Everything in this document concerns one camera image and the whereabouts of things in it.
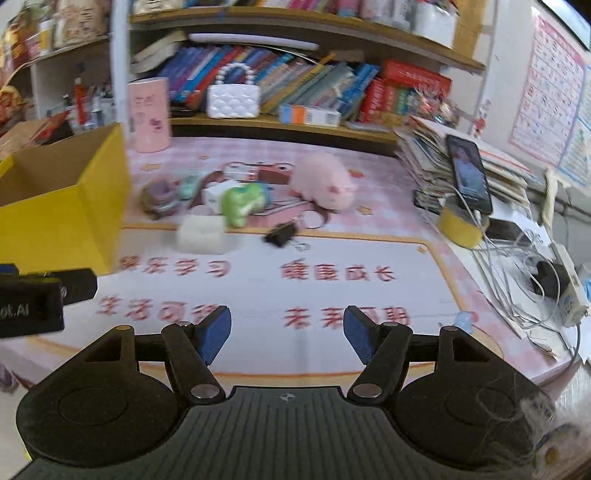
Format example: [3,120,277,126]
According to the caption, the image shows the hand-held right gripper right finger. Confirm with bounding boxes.
[344,305,505,401]

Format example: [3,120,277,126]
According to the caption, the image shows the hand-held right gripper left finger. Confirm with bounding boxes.
[81,305,232,401]

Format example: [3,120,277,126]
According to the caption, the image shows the yellow cardboard box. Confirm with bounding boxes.
[0,122,133,277]

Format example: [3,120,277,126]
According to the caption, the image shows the white paper slip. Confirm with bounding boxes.
[176,215,230,255]

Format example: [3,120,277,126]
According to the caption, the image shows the green dinosaur toy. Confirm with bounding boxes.
[220,182,273,230]

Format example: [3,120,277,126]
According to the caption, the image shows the purple toy truck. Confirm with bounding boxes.
[140,178,182,218]

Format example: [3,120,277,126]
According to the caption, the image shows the pink plush pig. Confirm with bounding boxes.
[288,152,358,213]

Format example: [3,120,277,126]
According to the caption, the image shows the pink printed desk mat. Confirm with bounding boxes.
[36,136,556,385]

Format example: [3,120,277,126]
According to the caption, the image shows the black binder clip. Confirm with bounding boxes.
[263,222,311,253]

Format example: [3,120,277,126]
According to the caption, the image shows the small white printed box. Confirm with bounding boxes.
[201,180,242,216]

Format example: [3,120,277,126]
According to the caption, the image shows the yellow tape roll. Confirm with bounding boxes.
[437,194,486,250]

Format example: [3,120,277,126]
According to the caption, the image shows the teal toy car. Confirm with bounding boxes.
[178,172,206,202]

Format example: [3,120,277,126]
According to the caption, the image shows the dark flat device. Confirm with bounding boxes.
[486,219,533,244]

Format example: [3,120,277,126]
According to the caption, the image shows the pile of books and papers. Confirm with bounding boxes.
[396,115,539,219]

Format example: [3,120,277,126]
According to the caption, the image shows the black charger plug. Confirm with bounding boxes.
[530,260,562,297]

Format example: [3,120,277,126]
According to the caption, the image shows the black smartphone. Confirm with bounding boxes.
[445,134,494,216]

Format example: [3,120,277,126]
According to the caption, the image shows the white bins of pens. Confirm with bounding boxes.
[59,75,117,136]

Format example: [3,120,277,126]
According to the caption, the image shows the white power strip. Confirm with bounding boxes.
[551,242,591,329]

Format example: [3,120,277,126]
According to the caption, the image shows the wooden bookshelf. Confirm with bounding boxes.
[28,0,491,145]

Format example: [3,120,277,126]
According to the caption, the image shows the fuzzy grey clothing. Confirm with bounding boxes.
[521,364,591,480]

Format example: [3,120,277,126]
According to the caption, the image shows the orange and blue box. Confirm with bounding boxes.
[279,103,343,128]

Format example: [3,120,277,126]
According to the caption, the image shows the pink card box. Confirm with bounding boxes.
[127,77,173,154]

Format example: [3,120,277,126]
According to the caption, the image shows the white quilted pearl handbag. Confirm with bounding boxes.
[206,62,262,120]

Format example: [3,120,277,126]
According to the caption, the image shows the row of red books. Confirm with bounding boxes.
[359,59,454,124]

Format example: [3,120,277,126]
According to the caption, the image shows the row of colourful books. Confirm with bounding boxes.
[157,45,385,117]

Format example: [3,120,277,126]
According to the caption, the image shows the stack of lying books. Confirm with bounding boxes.
[131,30,190,75]

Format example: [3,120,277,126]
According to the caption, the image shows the white rolled paper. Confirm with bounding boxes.
[187,32,320,51]

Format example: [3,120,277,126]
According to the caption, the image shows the metal key ring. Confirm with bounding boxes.
[298,209,330,231]

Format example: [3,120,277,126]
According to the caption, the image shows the white cables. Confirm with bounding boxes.
[455,187,583,361]

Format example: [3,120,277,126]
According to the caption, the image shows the red wall sticker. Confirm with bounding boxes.
[473,99,493,140]

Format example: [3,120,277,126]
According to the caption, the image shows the blue chart wall poster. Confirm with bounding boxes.
[556,64,591,191]

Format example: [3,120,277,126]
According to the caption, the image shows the pink chart wall poster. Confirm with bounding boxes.
[508,6,587,169]

